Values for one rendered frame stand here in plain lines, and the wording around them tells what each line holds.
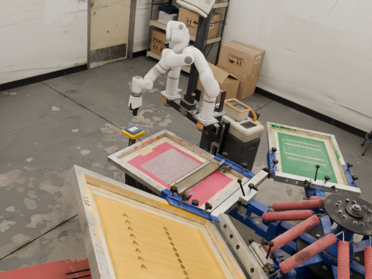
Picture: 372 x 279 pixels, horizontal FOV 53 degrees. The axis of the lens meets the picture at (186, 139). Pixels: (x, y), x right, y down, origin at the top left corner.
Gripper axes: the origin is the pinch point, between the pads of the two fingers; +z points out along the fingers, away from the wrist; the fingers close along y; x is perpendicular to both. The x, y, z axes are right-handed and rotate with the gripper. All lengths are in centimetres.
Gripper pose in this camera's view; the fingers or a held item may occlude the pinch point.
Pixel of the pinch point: (134, 113)
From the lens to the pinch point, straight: 283.2
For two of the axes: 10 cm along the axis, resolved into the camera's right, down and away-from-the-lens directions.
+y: -6.1, 3.3, -7.1
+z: -1.4, 8.4, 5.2
